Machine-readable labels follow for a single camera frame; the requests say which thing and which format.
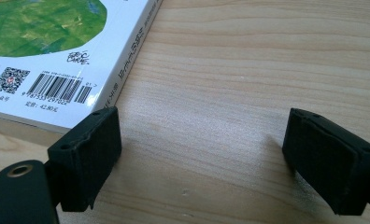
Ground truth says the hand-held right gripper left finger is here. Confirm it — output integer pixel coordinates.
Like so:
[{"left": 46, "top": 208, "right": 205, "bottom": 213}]
[{"left": 47, "top": 106, "right": 122, "bottom": 213}]

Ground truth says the white book with green picture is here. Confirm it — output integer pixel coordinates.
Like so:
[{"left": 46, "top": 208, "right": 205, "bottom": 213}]
[{"left": 0, "top": 0, "right": 164, "bottom": 135}]

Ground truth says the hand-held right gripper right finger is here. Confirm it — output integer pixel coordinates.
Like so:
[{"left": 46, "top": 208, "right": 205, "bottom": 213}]
[{"left": 281, "top": 107, "right": 370, "bottom": 217}]

